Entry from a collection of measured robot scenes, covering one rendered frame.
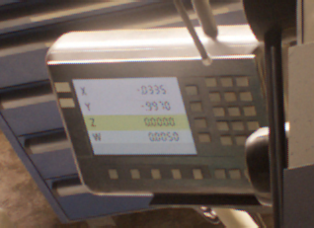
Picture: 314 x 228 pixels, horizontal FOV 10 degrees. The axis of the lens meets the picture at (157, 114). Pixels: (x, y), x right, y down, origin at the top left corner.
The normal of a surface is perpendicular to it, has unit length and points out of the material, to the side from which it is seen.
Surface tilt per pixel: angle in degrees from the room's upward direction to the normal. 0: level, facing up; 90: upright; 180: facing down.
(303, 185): 0
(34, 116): 90
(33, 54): 90
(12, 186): 0
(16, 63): 90
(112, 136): 70
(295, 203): 0
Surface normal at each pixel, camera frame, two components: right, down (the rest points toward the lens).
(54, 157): -0.11, 0.74
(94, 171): -0.40, 0.50
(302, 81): -0.36, -0.65
